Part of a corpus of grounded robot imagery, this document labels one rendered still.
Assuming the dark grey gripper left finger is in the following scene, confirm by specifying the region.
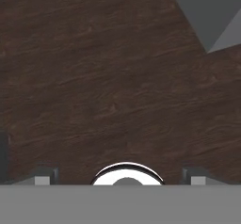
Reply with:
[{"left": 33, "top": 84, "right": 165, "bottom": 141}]
[{"left": 11, "top": 166, "right": 60, "bottom": 186}]

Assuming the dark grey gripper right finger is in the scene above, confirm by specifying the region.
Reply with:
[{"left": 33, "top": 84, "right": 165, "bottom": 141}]
[{"left": 181, "top": 166, "right": 230, "bottom": 186}]

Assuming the dark grey panel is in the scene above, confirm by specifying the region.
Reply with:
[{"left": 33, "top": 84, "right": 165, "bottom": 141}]
[{"left": 0, "top": 130, "right": 9, "bottom": 184}]

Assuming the white round disc, black rim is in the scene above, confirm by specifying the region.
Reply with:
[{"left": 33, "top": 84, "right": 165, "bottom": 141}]
[{"left": 90, "top": 161, "right": 166, "bottom": 186}]

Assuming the grey cupboard run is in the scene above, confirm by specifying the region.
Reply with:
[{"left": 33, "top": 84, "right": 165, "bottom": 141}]
[{"left": 166, "top": 0, "right": 241, "bottom": 54}]

